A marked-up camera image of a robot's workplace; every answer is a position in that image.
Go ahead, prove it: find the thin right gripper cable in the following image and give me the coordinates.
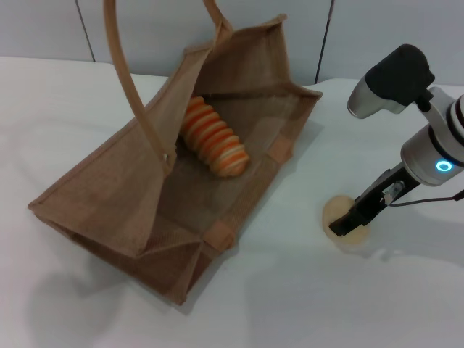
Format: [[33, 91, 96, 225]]
[[386, 191, 464, 208]]

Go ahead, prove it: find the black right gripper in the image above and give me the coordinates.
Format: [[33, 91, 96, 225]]
[[328, 162, 424, 238]]

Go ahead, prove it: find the brown jute handbag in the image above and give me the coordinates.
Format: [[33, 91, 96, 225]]
[[27, 0, 324, 306]]

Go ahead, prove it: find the orange striped bread loaf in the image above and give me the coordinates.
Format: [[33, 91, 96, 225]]
[[179, 95, 252, 180]]

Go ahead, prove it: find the pale round egg yolk pastry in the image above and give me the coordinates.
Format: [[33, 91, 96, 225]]
[[320, 194, 372, 248]]

